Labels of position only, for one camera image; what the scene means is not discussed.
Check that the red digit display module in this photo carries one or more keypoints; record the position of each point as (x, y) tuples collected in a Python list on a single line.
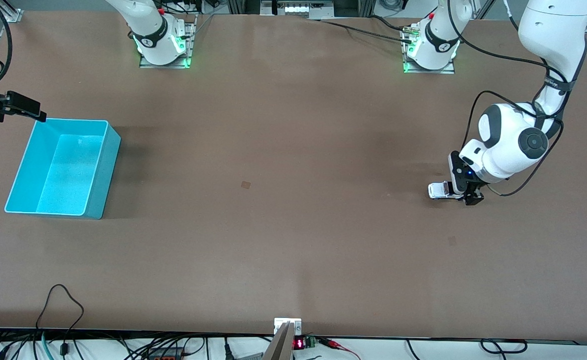
[(299, 344)]

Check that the red clip lead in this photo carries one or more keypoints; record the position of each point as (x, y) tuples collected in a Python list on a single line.
[(334, 344)]

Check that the turquoise plastic bin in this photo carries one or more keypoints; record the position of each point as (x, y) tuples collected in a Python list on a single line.
[(63, 170)]

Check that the lit metal control device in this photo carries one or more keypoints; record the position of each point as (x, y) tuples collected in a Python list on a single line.
[(298, 9)]

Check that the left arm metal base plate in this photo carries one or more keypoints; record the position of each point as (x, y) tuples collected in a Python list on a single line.
[(413, 69)]

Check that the green terminal block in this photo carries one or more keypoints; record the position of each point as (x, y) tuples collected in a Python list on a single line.
[(310, 342)]

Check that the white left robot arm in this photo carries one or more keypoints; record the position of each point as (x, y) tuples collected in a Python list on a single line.
[(548, 30)]

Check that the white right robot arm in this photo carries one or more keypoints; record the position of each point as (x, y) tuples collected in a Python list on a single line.
[(148, 30)]

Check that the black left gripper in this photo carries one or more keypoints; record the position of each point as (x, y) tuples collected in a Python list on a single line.
[(474, 192)]

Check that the aluminium frame corner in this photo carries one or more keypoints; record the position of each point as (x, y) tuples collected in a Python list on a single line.
[(11, 12)]

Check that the grey aluminium mount bar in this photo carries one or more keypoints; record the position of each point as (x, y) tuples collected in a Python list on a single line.
[(279, 347)]

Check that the white jeep toy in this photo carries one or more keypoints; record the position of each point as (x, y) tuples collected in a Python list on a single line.
[(438, 191)]

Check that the black box orange buttons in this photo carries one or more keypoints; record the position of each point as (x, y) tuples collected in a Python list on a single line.
[(166, 356)]

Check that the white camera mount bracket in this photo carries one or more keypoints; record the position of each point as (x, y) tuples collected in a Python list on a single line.
[(281, 322)]

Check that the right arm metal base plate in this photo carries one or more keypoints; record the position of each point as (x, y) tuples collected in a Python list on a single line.
[(189, 45)]

